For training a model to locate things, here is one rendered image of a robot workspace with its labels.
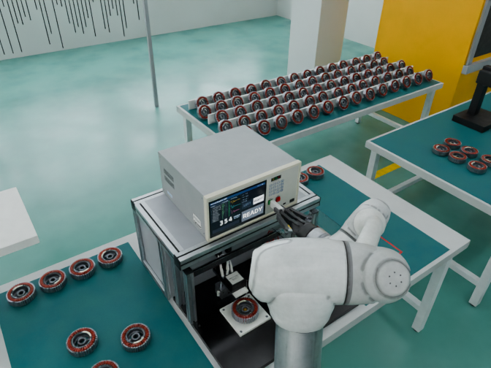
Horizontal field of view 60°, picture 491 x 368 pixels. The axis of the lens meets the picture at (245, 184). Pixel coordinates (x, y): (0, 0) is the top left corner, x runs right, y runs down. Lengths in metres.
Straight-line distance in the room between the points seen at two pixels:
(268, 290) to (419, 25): 4.41
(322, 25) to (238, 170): 3.88
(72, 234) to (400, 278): 2.94
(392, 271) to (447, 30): 4.17
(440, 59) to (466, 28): 0.38
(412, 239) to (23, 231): 1.76
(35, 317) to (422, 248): 1.79
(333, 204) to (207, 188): 1.07
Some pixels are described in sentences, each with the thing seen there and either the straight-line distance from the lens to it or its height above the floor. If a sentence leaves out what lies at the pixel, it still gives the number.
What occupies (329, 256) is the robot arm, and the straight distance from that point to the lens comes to 0.85.
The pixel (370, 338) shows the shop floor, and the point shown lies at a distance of 2.79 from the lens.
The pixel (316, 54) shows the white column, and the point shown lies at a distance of 5.39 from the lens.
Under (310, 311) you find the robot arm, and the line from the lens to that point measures 0.87.
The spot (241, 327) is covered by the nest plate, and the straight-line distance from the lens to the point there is 1.75.
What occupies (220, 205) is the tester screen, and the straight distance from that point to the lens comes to 1.51.
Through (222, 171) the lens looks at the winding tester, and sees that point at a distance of 1.60.
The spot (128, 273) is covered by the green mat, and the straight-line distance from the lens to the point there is 2.04.
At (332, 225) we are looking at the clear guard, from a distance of 1.78.
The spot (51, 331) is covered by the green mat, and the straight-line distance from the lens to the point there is 1.92.
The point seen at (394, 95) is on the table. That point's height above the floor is 0.75.
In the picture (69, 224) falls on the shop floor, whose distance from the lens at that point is 3.62.
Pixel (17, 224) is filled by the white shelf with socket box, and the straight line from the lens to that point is 1.71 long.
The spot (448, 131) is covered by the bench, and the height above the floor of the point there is 0.75.
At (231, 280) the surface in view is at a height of 0.92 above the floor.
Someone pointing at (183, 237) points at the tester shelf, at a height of 1.11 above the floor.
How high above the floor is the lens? 2.20
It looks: 35 degrees down
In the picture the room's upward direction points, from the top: 1 degrees clockwise
